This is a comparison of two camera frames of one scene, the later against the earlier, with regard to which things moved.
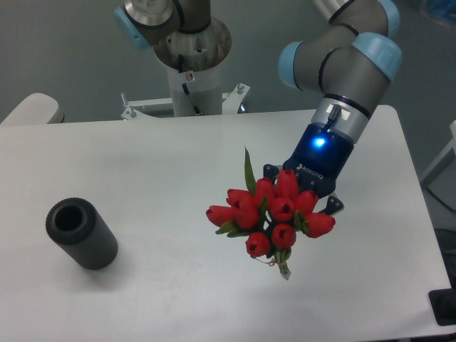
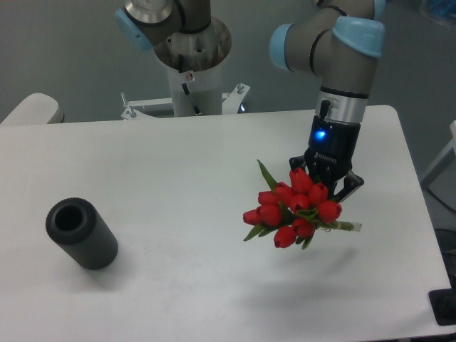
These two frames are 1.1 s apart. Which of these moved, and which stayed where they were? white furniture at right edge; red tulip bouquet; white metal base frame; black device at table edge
Moved: red tulip bouquet
Stayed: white metal base frame; black device at table edge; white furniture at right edge
